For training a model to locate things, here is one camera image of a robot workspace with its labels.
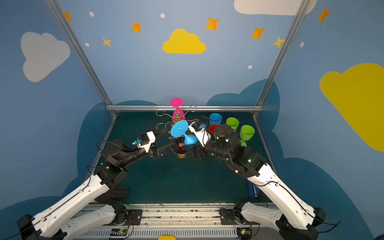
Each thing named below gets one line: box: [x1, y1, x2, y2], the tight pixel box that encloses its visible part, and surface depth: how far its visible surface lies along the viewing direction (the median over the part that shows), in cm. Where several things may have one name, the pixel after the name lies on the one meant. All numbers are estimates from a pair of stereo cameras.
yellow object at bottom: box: [158, 235, 177, 240], surface depth 70 cm
